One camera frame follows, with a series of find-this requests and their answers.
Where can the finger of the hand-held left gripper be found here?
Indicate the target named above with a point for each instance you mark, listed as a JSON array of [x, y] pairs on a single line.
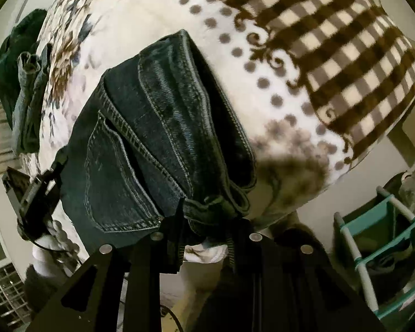
[[57, 171]]

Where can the folded light blue jeans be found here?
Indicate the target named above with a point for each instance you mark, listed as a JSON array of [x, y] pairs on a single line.
[[29, 110]]

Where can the metal window grate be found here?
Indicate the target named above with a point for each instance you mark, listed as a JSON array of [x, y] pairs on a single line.
[[7, 294]]

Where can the person's left hand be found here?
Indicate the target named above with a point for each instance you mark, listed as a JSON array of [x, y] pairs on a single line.
[[60, 249]]

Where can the dark blue jeans pants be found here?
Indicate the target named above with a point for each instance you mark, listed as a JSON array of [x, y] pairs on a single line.
[[141, 128]]

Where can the person's left forearm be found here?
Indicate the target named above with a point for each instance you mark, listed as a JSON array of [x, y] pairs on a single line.
[[43, 288]]

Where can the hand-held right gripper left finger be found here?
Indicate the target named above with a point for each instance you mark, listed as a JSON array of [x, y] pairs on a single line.
[[171, 245]]

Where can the dark green duvet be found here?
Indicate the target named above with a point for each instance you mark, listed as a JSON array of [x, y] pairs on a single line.
[[13, 52]]

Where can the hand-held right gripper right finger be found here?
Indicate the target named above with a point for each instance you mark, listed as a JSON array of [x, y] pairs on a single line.
[[242, 249]]

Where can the teal laundry basket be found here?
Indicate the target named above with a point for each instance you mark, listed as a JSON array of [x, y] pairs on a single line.
[[373, 235]]

